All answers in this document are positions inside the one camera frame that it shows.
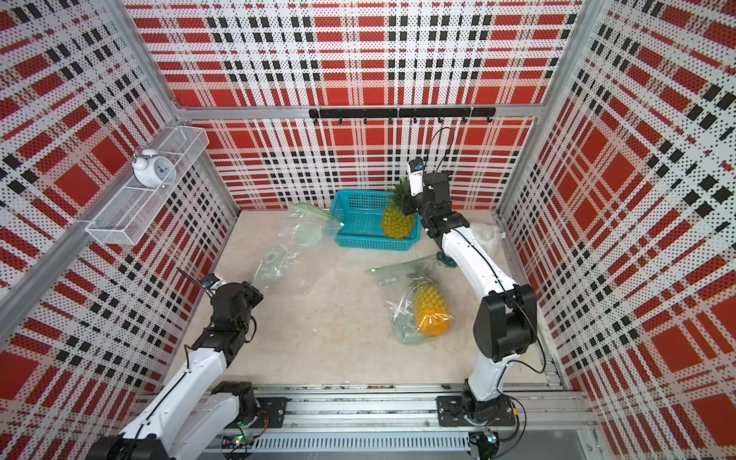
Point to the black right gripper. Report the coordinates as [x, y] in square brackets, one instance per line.
[408, 207]

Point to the green-yellow pineapple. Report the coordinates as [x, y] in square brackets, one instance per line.
[396, 225]

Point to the clear zip-top bag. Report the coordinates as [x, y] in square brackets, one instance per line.
[306, 229]
[395, 284]

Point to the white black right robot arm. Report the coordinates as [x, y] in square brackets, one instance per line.
[506, 321]

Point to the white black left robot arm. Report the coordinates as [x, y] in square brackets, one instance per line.
[188, 413]

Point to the orange-yellow pineapple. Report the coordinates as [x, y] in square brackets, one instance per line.
[430, 307]

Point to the teal plastic basket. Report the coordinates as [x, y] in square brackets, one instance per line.
[361, 213]

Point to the teal twin-bell alarm clock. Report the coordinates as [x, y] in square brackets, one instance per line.
[445, 260]

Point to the white plush dog toy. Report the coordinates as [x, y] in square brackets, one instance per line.
[489, 236]

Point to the white alarm clock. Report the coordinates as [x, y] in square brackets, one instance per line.
[153, 170]

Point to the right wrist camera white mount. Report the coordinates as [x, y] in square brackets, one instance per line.
[416, 171]

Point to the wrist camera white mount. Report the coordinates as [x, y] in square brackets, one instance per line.
[211, 282]
[416, 171]

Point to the black wall hook rail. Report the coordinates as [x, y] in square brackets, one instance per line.
[412, 113]

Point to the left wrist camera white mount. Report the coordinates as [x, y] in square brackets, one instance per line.
[211, 282]

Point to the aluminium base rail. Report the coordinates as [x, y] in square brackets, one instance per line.
[531, 419]

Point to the clear wire wall shelf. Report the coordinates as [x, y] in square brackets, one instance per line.
[128, 214]

